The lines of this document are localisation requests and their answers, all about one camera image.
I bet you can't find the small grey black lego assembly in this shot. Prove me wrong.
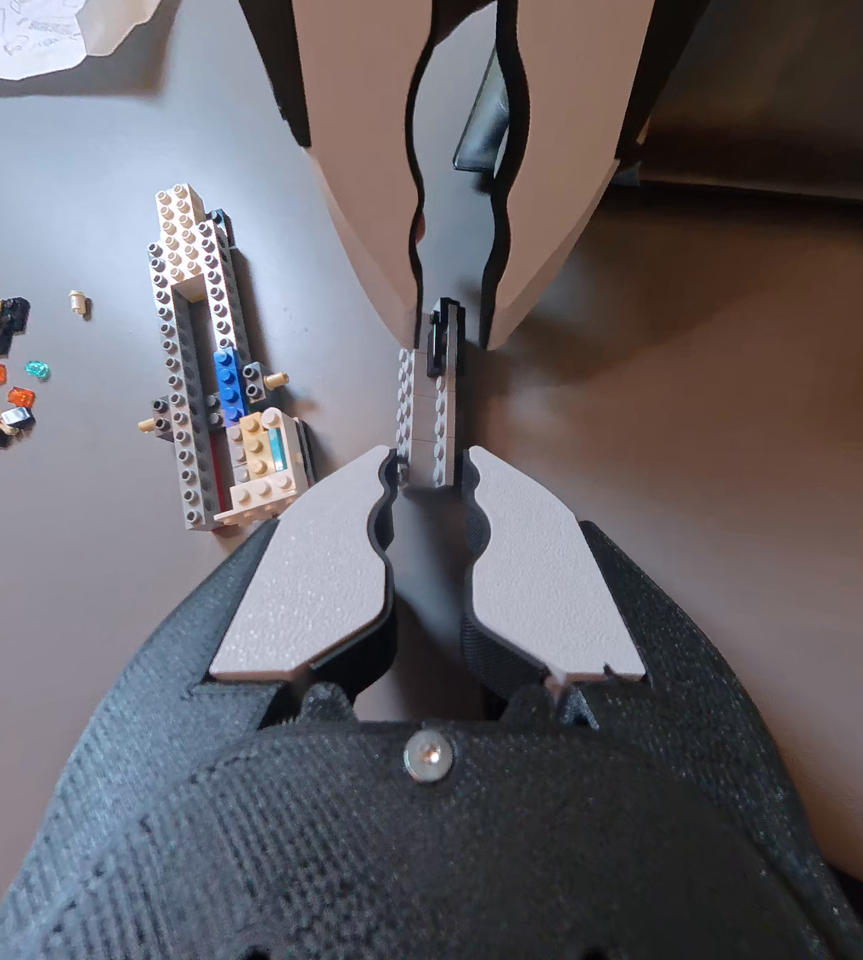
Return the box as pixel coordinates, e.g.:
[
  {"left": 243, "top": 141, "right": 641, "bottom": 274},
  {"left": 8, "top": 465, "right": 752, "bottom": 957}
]
[{"left": 396, "top": 296, "right": 469, "bottom": 494}]

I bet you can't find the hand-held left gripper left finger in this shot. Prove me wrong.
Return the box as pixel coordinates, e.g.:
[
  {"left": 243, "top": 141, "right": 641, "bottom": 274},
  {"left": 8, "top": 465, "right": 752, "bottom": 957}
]
[{"left": 208, "top": 444, "right": 400, "bottom": 697}]

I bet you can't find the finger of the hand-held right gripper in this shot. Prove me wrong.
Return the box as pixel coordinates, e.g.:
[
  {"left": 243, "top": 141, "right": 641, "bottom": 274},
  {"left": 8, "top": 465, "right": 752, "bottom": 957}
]
[
  {"left": 478, "top": 0, "right": 659, "bottom": 352},
  {"left": 292, "top": 0, "right": 436, "bottom": 354}
]

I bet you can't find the paper instruction sheet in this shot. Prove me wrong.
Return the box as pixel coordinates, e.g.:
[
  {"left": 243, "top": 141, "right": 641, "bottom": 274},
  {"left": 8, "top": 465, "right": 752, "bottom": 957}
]
[{"left": 0, "top": 0, "right": 182, "bottom": 81}]

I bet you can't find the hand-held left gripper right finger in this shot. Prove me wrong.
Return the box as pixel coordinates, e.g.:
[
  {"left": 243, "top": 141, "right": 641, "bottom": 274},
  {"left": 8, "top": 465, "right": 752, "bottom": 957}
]
[{"left": 461, "top": 446, "right": 648, "bottom": 710}]

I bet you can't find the black flat device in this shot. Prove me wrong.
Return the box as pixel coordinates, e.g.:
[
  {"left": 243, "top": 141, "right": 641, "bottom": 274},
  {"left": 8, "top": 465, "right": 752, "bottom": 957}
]
[{"left": 451, "top": 0, "right": 863, "bottom": 209}]

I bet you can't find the long grey lego assembly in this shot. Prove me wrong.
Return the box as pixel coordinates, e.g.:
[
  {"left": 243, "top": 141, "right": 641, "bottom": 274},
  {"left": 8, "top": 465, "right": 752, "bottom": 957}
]
[{"left": 137, "top": 183, "right": 322, "bottom": 534}]

